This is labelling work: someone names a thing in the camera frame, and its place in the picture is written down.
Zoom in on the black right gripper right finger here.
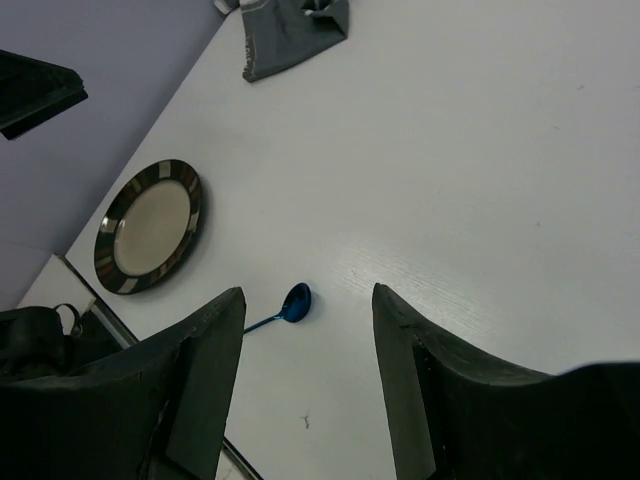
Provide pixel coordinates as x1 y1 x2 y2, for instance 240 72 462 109
372 284 639 479

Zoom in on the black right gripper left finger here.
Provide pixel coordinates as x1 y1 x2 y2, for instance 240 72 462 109
1 287 246 479

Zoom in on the blue metal spoon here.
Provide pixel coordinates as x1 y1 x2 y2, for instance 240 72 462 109
244 282 313 334

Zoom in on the striped rim dinner plate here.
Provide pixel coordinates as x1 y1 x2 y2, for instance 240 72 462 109
93 159 206 296

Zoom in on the grey cloth placemat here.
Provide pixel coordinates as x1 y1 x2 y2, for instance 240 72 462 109
214 0 350 83

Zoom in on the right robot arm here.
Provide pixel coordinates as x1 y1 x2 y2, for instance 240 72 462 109
1 284 639 479

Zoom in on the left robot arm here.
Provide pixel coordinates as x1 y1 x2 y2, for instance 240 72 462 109
1 50 88 140

